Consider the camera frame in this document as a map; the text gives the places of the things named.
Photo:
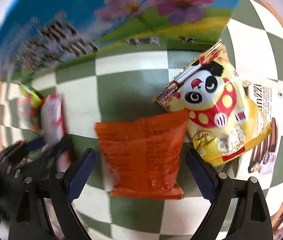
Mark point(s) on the yellow panda snack packet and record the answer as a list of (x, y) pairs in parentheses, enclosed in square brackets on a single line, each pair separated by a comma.
[(214, 100)]

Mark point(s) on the colourful candy bag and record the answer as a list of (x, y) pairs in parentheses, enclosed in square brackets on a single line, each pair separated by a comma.
[(30, 107)]

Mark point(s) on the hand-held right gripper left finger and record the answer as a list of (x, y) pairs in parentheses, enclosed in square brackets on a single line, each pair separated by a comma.
[(80, 175)]

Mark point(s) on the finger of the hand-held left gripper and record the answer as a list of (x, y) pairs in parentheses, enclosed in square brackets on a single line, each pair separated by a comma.
[(34, 143), (64, 152)]

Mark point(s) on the long white red packet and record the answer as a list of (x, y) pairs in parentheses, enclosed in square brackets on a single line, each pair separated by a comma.
[(52, 120)]

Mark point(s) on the plain orange snack packet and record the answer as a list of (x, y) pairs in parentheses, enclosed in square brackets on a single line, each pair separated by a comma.
[(141, 155)]

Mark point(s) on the printed blue cardboard box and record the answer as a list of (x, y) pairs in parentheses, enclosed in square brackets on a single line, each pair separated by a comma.
[(81, 5)]

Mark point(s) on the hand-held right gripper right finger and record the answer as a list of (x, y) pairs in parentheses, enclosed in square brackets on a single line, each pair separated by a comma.
[(201, 175)]

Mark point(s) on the white chocolate stick cookie packet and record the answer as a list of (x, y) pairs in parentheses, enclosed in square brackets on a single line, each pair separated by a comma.
[(265, 105)]

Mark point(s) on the green white checkered blanket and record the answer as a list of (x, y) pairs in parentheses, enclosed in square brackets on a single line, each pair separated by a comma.
[(121, 92)]

